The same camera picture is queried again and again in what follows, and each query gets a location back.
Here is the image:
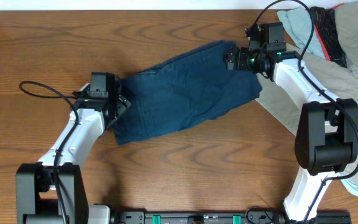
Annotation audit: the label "dark blue denim shorts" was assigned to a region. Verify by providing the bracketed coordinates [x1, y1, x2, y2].
[113, 40, 262, 145]

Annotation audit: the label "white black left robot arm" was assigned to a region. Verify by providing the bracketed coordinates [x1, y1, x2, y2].
[16, 72, 131, 223]

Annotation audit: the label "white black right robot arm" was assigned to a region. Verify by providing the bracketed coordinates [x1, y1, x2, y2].
[225, 22, 358, 223]

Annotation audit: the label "black red patterned garment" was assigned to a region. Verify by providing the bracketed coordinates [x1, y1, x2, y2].
[310, 6, 347, 68]

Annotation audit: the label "khaki grey shorts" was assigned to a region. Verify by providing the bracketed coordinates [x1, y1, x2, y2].
[255, 0, 358, 198]

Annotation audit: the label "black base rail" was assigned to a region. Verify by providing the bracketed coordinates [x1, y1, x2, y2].
[108, 207, 352, 224]

